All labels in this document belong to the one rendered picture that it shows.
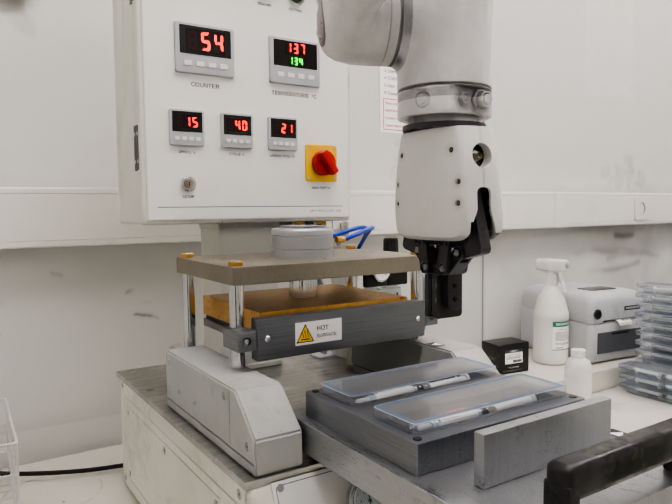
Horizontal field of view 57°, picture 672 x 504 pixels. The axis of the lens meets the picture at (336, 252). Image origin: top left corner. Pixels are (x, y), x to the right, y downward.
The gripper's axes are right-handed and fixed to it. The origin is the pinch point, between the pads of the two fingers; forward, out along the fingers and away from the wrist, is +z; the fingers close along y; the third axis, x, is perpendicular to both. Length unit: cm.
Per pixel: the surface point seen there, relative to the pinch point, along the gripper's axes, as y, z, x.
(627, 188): 76, -13, -145
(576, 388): 31, 26, -61
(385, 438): -4.4, 10.1, 9.9
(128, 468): 48, 30, 18
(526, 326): 68, 23, -89
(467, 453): -8.1, 11.2, 4.7
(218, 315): 29.1, 5.0, 10.7
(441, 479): -9.5, 11.9, 8.6
